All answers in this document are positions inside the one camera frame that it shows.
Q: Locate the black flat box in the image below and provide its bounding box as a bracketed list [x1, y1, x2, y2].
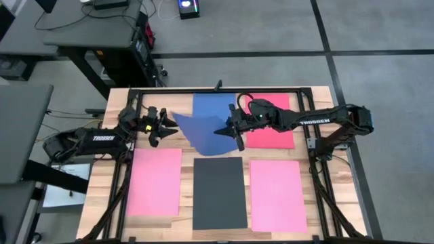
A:
[93, 0, 130, 11]

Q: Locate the black device blue light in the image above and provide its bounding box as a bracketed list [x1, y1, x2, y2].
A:
[177, 0, 201, 20]

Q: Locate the red paper sheet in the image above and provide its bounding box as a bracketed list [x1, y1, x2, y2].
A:
[245, 94, 295, 149]

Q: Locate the yellow floor cable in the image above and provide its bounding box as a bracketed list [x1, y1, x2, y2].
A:
[35, 119, 103, 143]

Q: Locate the black table frame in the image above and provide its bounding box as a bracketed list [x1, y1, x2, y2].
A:
[76, 87, 370, 244]

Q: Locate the dark grey storage box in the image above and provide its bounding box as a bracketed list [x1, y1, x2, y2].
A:
[0, 54, 38, 82]

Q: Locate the standing desk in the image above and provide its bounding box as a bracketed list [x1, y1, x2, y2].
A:
[0, 0, 145, 101]

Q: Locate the grey desk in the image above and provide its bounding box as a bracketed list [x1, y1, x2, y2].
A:
[0, 180, 37, 244]
[0, 83, 55, 186]

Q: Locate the blue paper sheet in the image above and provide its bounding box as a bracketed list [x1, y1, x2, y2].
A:
[192, 94, 237, 119]
[172, 113, 240, 157]

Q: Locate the black computer tower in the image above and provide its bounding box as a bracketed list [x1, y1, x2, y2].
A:
[92, 13, 162, 88]

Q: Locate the black desk equipment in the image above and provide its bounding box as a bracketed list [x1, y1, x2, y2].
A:
[35, 0, 58, 14]

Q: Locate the pink paper sheet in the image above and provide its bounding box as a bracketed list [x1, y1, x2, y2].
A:
[125, 148, 183, 218]
[249, 160, 309, 234]

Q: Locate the black paper sheet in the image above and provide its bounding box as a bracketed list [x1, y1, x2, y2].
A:
[192, 157, 248, 230]

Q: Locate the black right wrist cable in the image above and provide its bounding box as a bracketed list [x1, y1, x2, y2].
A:
[236, 92, 255, 113]

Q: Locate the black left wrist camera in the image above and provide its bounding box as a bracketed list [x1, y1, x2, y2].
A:
[135, 114, 150, 133]

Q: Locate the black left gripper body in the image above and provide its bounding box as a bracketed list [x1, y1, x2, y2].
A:
[147, 106, 161, 148]

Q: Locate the white board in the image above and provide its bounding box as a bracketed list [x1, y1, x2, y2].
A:
[42, 163, 92, 209]

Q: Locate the black desk foot beam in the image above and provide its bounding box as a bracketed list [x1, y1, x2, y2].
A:
[22, 159, 90, 195]

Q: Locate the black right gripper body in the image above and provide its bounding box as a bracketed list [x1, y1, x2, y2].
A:
[229, 103, 245, 152]

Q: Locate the red box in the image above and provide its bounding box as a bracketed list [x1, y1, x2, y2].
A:
[144, 20, 156, 49]

